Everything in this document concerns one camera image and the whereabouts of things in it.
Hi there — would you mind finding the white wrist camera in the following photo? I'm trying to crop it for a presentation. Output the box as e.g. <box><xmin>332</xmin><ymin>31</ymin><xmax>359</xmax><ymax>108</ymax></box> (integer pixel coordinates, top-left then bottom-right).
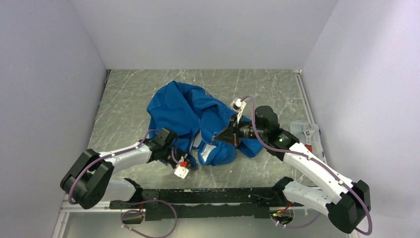
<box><xmin>230</xmin><ymin>98</ymin><xmax>246</xmax><ymax>123</ymax></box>
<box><xmin>174</xmin><ymin>162</ymin><xmax>189</xmax><ymax>179</ymax></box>

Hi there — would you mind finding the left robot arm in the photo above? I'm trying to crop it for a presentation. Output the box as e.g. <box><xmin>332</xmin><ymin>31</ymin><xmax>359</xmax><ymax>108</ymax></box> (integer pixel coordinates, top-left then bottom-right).
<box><xmin>60</xmin><ymin>127</ymin><xmax>198</xmax><ymax>209</ymax></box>

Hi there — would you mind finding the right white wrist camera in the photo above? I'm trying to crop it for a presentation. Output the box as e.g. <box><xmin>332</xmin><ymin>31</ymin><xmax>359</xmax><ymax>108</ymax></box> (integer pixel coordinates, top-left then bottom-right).
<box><xmin>230</xmin><ymin>98</ymin><xmax>246</xmax><ymax>123</ymax></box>

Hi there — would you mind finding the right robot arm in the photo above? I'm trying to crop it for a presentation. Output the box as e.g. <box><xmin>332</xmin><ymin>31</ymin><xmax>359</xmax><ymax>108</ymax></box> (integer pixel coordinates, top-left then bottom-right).
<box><xmin>214</xmin><ymin>106</ymin><xmax>372</xmax><ymax>236</ymax></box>

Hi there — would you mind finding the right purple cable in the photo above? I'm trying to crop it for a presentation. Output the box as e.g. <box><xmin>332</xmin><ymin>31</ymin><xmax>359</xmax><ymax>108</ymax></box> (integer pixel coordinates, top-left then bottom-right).
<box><xmin>241</xmin><ymin>96</ymin><xmax>373</xmax><ymax>236</ymax></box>

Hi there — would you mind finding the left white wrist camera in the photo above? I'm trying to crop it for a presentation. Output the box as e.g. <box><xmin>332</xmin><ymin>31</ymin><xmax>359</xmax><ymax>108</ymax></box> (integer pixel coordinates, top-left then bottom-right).
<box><xmin>174</xmin><ymin>162</ymin><xmax>189</xmax><ymax>179</ymax></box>

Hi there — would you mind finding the blue zip jacket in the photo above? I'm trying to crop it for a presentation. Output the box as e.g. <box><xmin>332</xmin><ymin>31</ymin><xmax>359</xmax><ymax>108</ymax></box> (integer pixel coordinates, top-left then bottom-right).
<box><xmin>147</xmin><ymin>81</ymin><xmax>263</xmax><ymax>166</ymax></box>

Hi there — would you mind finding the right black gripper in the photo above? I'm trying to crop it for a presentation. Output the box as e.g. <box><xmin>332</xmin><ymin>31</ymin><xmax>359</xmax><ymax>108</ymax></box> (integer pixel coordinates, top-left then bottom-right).
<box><xmin>215</xmin><ymin>113</ymin><xmax>267</xmax><ymax>146</ymax></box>

